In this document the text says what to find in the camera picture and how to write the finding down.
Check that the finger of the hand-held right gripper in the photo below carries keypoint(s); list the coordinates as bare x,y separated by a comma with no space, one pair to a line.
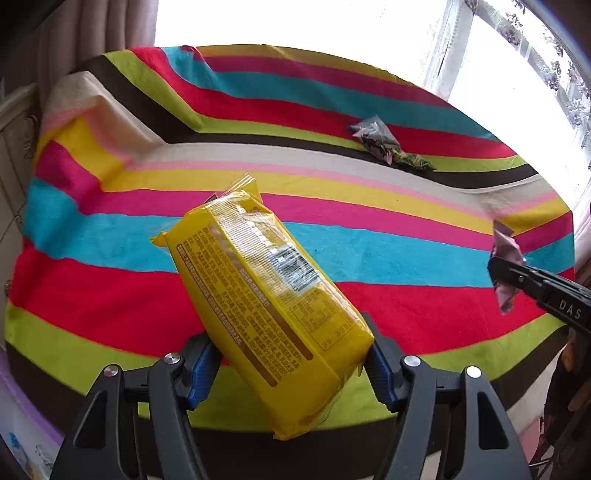
512,273

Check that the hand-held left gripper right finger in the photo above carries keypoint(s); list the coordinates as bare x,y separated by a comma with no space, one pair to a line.
381,371

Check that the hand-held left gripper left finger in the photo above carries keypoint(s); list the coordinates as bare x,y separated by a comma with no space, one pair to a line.
203,364

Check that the small pink snack packet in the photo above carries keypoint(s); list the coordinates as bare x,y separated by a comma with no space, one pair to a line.
505,244

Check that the yellow biscuit packet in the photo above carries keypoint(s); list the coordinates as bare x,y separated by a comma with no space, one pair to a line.
258,295

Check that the striped colourful blanket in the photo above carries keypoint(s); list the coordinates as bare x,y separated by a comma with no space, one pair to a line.
369,240

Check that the dark green snack packet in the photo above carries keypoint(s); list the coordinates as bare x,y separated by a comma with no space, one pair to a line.
413,161

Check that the clear green snack packet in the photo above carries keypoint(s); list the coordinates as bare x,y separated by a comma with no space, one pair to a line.
374,131

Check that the white lace curtain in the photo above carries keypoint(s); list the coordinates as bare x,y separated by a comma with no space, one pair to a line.
531,41

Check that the beige curtain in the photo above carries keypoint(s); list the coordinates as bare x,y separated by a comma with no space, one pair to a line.
101,32

